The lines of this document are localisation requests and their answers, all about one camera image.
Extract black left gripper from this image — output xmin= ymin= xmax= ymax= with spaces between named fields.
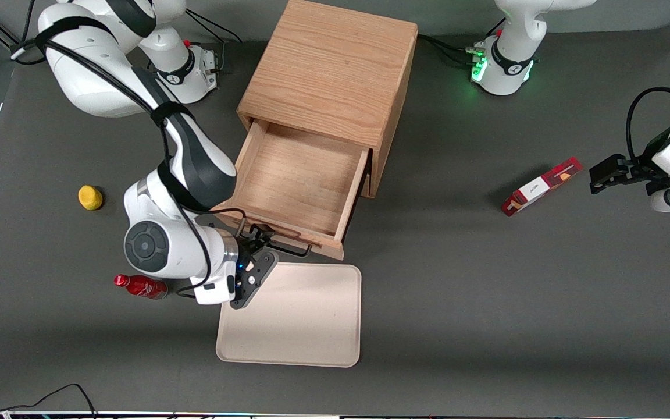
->
xmin=589 ymin=154 xmax=670 ymax=196

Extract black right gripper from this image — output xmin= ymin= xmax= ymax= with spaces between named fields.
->
xmin=230 ymin=223 xmax=280 ymax=310

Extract wooden drawer with long handle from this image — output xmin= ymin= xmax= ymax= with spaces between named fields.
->
xmin=210 ymin=119 xmax=372 ymax=261

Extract red and white snack box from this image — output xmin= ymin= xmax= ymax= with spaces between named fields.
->
xmin=501 ymin=157 xmax=583 ymax=218

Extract beige plastic tray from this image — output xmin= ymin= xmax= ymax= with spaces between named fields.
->
xmin=216 ymin=263 xmax=362 ymax=368

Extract red soda bottle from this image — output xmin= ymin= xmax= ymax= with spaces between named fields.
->
xmin=113 ymin=274 xmax=169 ymax=300

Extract yellow lemon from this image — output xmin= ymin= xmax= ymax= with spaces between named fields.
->
xmin=78 ymin=185 xmax=104 ymax=211

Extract oak wooden cabinet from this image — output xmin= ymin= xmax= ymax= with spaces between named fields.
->
xmin=236 ymin=0 xmax=419 ymax=198

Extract black left wrist cable loop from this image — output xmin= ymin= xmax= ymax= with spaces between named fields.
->
xmin=626 ymin=87 xmax=670 ymax=165

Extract black cable along right arm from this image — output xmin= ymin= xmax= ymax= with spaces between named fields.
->
xmin=12 ymin=17 xmax=248 ymax=299

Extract black right arm base cable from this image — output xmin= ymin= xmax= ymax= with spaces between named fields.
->
xmin=186 ymin=9 xmax=243 ymax=44

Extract black arm base cable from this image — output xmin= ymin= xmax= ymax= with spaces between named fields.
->
xmin=418 ymin=34 xmax=480 ymax=65
xmin=186 ymin=9 xmax=243 ymax=44

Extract black left arm base cable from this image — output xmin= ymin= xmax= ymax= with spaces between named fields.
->
xmin=418 ymin=34 xmax=480 ymax=65

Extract thin black floor cable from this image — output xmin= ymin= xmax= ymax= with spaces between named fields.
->
xmin=0 ymin=383 xmax=98 ymax=419

